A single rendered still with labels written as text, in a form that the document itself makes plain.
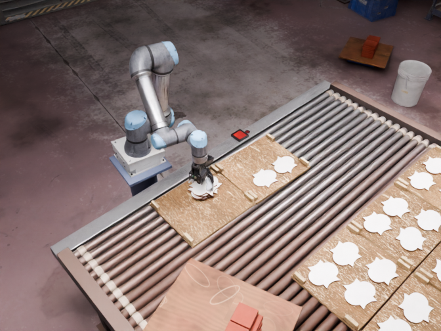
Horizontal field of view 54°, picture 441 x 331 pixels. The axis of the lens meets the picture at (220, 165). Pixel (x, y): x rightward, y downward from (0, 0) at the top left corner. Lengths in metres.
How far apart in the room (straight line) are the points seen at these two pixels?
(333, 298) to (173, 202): 0.89
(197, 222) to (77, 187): 1.79
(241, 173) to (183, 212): 0.40
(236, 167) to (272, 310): 0.91
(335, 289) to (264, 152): 0.90
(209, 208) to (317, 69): 3.15
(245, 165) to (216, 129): 1.72
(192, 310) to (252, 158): 1.01
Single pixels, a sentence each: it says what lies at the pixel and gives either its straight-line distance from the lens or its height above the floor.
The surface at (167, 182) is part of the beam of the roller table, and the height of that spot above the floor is 0.91.
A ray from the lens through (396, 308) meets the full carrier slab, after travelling 2.03.
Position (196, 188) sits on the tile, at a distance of 2.21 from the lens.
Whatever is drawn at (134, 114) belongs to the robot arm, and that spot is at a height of 1.19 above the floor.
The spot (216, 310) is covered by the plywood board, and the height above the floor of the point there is 1.04.
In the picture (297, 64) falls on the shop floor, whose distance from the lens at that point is 5.11.
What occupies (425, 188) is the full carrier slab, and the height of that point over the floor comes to 0.94.
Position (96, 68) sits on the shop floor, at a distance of 5.16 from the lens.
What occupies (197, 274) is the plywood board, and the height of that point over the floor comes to 1.04.
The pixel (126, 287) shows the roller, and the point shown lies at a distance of 2.01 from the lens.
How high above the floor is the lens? 2.62
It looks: 44 degrees down
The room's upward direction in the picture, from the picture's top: straight up
